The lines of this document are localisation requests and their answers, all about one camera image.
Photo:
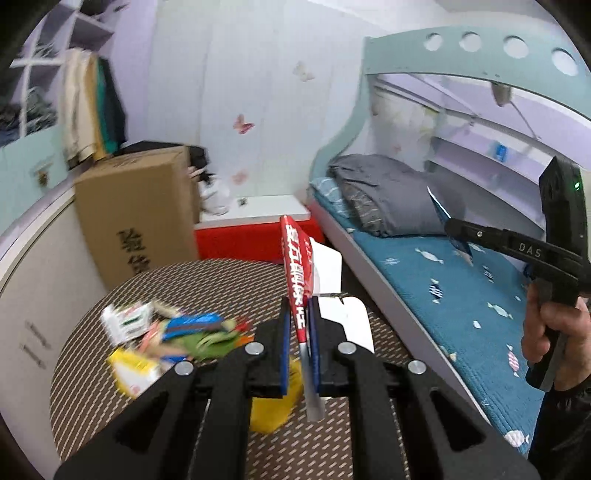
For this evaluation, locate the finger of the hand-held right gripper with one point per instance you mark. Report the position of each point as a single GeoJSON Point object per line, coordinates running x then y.
{"type": "Point", "coordinates": [508, 242]}

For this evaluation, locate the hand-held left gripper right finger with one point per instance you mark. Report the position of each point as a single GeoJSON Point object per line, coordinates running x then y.
{"type": "Point", "coordinates": [314, 341]}

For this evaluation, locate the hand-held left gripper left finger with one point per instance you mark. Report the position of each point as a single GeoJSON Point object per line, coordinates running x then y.
{"type": "Point", "coordinates": [286, 332]}

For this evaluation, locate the red snack wrapper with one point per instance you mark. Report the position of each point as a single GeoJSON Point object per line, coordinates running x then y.
{"type": "Point", "coordinates": [295, 267]}

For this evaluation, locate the blue snack wrapper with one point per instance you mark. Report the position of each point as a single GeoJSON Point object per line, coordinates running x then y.
{"type": "Point", "coordinates": [438, 207]}

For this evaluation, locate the pile of colourful wrappers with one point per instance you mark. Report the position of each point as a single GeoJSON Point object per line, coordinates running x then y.
{"type": "Point", "coordinates": [198, 332]}

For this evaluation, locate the person's right forearm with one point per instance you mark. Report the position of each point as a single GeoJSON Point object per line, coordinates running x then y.
{"type": "Point", "coordinates": [568, 434]}

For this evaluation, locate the person's right hand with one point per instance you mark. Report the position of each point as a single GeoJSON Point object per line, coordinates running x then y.
{"type": "Point", "coordinates": [538, 323]}

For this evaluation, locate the white paper sheet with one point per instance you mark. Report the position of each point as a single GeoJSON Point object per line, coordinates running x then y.
{"type": "Point", "coordinates": [328, 263]}
{"type": "Point", "coordinates": [346, 318]}

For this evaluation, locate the yellow plastic bag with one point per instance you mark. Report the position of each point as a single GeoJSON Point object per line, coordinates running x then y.
{"type": "Point", "coordinates": [272, 408]}

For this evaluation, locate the small blue box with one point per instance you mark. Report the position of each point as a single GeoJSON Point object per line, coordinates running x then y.
{"type": "Point", "coordinates": [501, 151]}

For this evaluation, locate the blue candy-print bed sheet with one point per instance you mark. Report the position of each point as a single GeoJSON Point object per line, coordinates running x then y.
{"type": "Point", "coordinates": [438, 300]}

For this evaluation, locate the brown patterned table cloth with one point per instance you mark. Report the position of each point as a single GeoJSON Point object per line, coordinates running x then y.
{"type": "Point", "coordinates": [203, 286]}

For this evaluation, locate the red bench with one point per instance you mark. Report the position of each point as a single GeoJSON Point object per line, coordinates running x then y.
{"type": "Point", "coordinates": [240, 242]}

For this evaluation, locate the grey folded blanket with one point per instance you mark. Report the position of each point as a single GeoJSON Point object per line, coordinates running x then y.
{"type": "Point", "coordinates": [392, 194]}

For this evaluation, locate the white slab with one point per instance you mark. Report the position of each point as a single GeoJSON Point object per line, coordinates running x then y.
{"type": "Point", "coordinates": [268, 207]}

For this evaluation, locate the blue patterned pillow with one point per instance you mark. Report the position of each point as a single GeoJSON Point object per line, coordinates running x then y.
{"type": "Point", "coordinates": [323, 189]}

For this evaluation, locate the white plastic bag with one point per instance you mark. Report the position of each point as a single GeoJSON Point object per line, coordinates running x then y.
{"type": "Point", "coordinates": [214, 196]}

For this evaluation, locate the yellow white packet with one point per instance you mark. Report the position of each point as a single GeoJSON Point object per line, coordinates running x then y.
{"type": "Point", "coordinates": [134, 371]}

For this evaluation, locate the brown cardboard box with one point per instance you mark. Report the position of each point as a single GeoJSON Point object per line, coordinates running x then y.
{"type": "Point", "coordinates": [138, 207]}

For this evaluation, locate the black bag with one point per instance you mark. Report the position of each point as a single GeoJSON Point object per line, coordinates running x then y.
{"type": "Point", "coordinates": [198, 157]}

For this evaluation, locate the bed with blue cover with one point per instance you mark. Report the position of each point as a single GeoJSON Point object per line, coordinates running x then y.
{"type": "Point", "coordinates": [397, 50]}

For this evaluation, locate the white curved cabinet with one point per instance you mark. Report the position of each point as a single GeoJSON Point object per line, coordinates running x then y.
{"type": "Point", "coordinates": [41, 277]}

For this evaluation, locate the green hanging garment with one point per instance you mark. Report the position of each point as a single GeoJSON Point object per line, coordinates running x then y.
{"type": "Point", "coordinates": [111, 110]}

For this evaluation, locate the cream hanging garment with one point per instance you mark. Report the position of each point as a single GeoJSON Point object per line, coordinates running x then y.
{"type": "Point", "coordinates": [78, 106]}

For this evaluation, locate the white open wardrobe shelf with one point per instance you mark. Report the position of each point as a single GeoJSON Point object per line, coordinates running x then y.
{"type": "Point", "coordinates": [87, 27]}

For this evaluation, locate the lilac wall shelf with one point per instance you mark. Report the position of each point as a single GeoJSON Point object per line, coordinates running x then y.
{"type": "Point", "coordinates": [485, 161]}

